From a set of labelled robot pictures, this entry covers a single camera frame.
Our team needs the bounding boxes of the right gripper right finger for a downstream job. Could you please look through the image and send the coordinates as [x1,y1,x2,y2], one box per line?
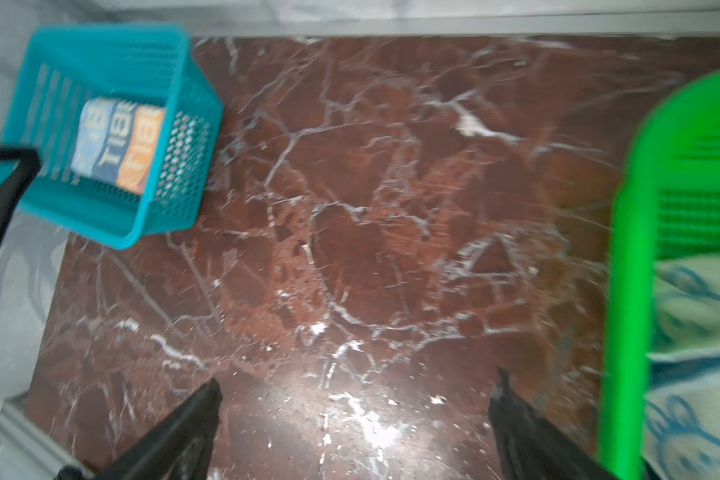
[488,368,614,480]

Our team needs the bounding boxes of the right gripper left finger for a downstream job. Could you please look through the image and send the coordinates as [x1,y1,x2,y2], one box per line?
[53,377,224,480]

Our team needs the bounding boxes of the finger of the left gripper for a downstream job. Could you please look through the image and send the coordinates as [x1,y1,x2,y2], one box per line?
[0,146,42,247]

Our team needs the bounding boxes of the striped multicolour rabbit towel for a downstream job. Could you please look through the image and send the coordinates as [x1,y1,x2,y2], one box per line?
[71,97,165,195]

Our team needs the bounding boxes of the teal plastic basket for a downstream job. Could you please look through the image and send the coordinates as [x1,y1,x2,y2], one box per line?
[0,23,223,249]

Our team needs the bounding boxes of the blue bunny towel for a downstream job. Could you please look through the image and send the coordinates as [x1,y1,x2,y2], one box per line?
[641,254,720,479]

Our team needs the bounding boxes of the green plastic basket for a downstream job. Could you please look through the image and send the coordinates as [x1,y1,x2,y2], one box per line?
[597,70,720,479]

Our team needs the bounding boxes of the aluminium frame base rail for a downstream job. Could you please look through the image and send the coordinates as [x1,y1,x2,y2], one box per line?
[0,392,94,480]

